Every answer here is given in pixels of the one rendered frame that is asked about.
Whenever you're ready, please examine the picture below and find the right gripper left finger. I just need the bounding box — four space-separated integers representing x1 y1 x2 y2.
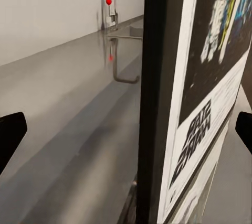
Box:
0 112 27 174

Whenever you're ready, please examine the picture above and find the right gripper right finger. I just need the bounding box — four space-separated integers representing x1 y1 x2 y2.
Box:
235 112 252 154

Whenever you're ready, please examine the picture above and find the poster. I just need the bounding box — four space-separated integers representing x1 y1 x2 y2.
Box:
135 0 252 224

